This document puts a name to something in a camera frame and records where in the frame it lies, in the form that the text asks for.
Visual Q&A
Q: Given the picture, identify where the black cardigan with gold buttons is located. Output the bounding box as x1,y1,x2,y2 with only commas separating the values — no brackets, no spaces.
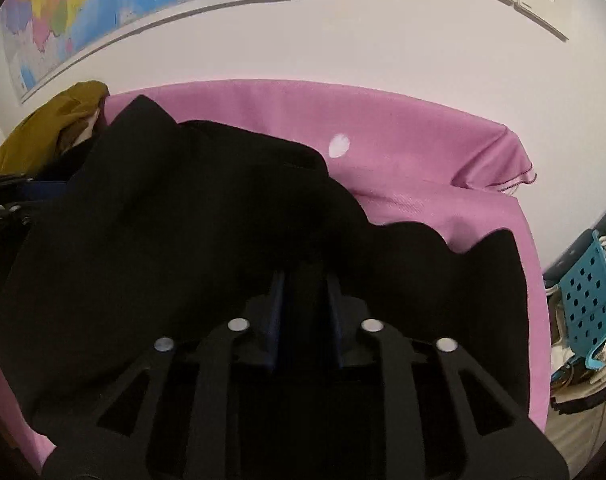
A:
0,97,530,478

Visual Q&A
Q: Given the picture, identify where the mustard yellow garment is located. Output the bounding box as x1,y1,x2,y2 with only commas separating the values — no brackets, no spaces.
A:
0,80,109,176

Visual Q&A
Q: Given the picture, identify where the teal perforated plastic basket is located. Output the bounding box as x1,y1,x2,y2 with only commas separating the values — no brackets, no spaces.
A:
559,231,606,370

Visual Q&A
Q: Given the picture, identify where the pink bed sheet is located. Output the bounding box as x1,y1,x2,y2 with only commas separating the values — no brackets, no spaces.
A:
0,79,550,472

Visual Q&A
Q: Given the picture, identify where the colourful wall map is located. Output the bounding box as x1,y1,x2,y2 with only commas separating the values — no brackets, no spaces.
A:
0,0,329,104

